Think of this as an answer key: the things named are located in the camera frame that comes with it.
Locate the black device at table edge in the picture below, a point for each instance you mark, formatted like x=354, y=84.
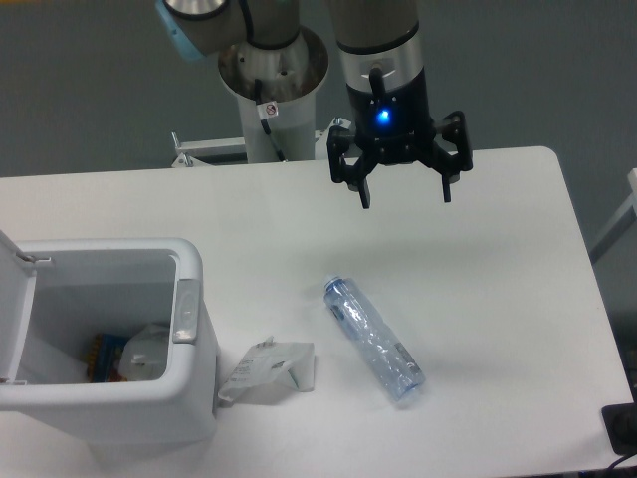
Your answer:
x=620, y=423

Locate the white plastic wrapper bag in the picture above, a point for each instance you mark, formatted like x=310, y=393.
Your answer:
x=290, y=364

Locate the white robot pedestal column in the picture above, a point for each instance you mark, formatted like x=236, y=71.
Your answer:
x=276, y=93

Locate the clear plastic water bottle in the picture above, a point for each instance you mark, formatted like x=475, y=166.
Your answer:
x=392, y=364

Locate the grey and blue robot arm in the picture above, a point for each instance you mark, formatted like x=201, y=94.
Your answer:
x=373, y=37

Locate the white metal base bracket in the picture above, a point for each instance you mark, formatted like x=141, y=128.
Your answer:
x=232, y=150

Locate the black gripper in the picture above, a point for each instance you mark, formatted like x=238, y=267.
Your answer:
x=385, y=119

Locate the white crumpled trash in bin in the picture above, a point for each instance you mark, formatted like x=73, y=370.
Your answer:
x=144, y=356

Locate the white metal frame at right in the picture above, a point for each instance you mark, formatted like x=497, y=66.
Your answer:
x=622, y=219

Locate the white trash can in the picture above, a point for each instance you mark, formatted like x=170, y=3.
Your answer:
x=57, y=295

